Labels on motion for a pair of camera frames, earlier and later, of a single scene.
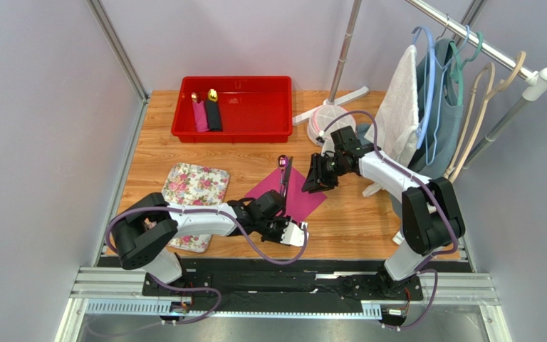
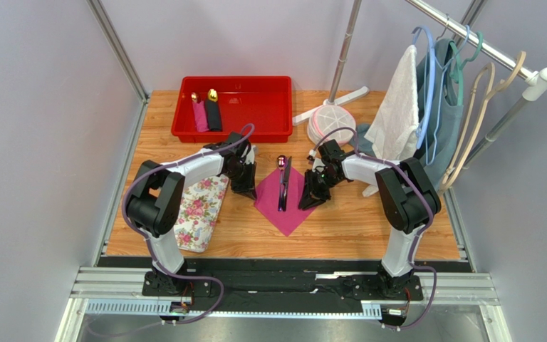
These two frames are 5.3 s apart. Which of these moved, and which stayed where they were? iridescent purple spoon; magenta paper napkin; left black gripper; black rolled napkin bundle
Moved: left black gripper
Stayed: iridescent purple spoon; magenta paper napkin; black rolled napkin bundle
